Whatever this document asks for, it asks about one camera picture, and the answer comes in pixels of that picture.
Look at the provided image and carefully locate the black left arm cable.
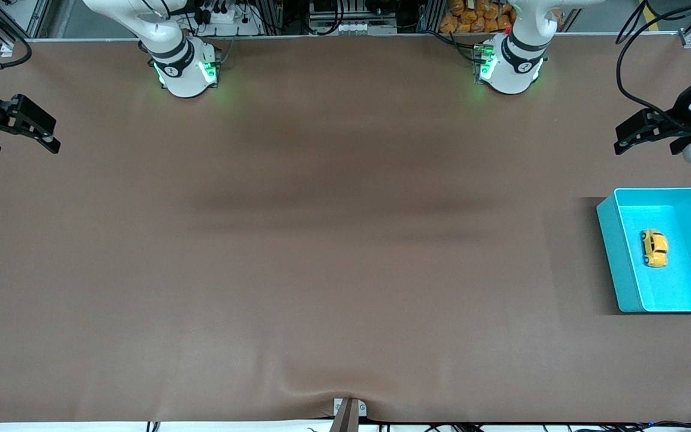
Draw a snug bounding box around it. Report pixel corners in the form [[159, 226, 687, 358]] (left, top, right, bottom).
[[615, 0, 691, 115]]

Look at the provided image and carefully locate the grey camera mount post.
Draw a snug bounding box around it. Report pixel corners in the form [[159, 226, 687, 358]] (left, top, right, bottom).
[[329, 398, 368, 432]]

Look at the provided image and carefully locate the white power strip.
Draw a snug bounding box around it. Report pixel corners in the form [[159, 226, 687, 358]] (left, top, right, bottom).
[[193, 5, 262, 37]]

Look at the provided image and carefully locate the brown table mat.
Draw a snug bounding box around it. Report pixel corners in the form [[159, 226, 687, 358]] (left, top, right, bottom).
[[0, 36, 691, 424]]

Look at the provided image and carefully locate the orange snack pile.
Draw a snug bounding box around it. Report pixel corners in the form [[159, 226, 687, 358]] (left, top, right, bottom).
[[440, 0, 515, 34]]

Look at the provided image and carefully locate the yellow beetle toy car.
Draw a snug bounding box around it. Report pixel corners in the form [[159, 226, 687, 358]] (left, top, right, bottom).
[[641, 230, 669, 268]]

